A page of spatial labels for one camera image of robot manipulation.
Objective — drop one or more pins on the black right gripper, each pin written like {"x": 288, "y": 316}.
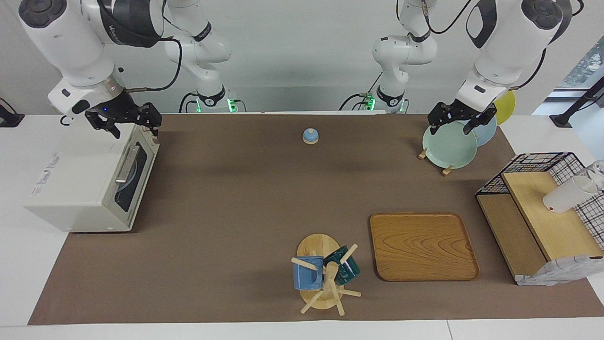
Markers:
{"x": 120, "y": 111}

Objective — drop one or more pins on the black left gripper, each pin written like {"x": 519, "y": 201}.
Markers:
{"x": 460, "y": 112}

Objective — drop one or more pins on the glass oven door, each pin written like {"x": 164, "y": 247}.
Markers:
{"x": 144, "y": 156}

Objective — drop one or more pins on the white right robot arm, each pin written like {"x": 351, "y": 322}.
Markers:
{"x": 61, "y": 38}

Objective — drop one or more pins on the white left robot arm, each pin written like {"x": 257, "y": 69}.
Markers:
{"x": 505, "y": 42}

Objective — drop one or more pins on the beige toaster oven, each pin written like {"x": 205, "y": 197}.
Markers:
{"x": 75, "y": 179}

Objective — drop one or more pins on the pale green plate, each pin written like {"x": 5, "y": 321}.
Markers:
{"x": 448, "y": 146}

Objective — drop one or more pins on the light blue racked plate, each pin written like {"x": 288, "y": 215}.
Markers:
{"x": 486, "y": 134}

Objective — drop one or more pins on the yellow plate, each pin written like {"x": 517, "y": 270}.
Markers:
{"x": 507, "y": 106}

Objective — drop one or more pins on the wooden plate rack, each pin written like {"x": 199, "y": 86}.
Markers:
{"x": 447, "y": 171}

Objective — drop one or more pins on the black stand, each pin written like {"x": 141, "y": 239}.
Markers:
{"x": 578, "y": 104}

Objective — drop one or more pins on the black clamp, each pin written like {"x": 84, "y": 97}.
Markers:
{"x": 9, "y": 118}

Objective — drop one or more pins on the white cup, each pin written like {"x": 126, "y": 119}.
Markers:
{"x": 564, "y": 198}

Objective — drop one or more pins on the wooden serving tray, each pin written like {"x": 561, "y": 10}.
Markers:
{"x": 422, "y": 245}

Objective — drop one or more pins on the brown table mat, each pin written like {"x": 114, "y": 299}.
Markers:
{"x": 236, "y": 212}

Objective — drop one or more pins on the glass window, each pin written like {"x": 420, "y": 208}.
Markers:
{"x": 590, "y": 61}

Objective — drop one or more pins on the clear glass cup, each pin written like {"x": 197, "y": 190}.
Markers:
{"x": 598, "y": 172}

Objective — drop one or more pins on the grey patterned white cloth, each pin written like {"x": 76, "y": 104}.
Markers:
{"x": 557, "y": 271}

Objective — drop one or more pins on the dark green mug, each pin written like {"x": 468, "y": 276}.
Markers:
{"x": 351, "y": 271}

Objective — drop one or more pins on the wooden mug tree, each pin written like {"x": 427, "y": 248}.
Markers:
{"x": 318, "y": 245}

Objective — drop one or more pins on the blue mug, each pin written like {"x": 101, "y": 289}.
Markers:
{"x": 304, "y": 276}

